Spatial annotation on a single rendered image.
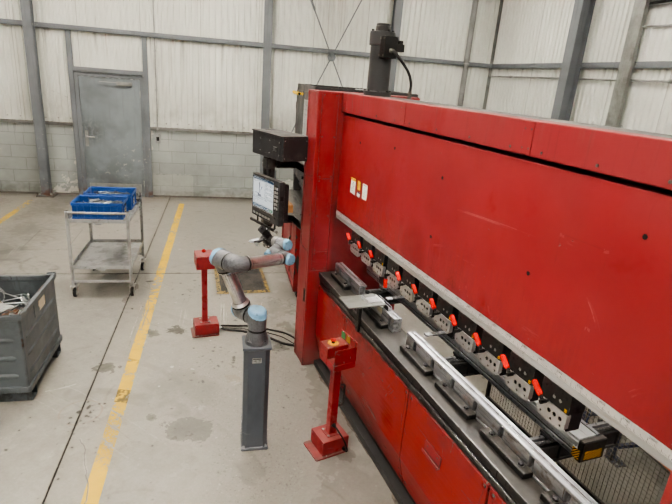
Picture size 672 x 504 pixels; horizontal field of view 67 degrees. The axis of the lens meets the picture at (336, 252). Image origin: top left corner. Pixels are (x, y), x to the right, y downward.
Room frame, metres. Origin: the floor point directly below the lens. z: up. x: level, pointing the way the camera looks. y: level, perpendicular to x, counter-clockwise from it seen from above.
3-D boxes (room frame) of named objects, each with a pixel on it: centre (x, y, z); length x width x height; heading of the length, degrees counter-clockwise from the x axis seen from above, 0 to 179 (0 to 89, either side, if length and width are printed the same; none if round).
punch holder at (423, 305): (2.66, -0.55, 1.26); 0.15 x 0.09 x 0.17; 22
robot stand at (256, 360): (2.87, 0.46, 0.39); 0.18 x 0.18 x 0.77; 13
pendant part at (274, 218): (4.10, 0.57, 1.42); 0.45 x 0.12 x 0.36; 38
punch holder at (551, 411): (1.73, -0.93, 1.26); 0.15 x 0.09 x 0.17; 22
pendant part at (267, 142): (4.19, 0.53, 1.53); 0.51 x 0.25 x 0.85; 38
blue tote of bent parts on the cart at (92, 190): (5.58, 2.59, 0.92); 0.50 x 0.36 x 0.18; 103
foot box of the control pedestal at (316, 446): (2.87, -0.04, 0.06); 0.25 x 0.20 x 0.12; 121
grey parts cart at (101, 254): (5.34, 2.54, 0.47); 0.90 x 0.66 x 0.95; 13
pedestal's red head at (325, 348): (2.89, -0.06, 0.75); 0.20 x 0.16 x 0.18; 31
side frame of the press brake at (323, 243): (4.16, -0.13, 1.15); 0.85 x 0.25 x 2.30; 112
